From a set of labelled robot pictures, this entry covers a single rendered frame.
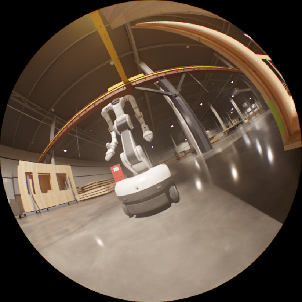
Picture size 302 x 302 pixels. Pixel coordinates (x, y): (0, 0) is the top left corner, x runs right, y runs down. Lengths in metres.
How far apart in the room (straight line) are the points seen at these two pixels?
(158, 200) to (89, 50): 10.88
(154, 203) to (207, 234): 0.45
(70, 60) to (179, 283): 11.40
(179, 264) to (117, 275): 0.24
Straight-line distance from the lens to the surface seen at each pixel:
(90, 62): 11.01
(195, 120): 4.85
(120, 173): 5.51
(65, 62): 11.23
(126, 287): 0.44
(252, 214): 0.49
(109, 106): 1.45
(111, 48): 5.79
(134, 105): 1.42
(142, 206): 0.74
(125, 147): 0.96
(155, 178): 0.70
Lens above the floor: 0.35
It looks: 11 degrees up
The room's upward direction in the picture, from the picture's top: 24 degrees counter-clockwise
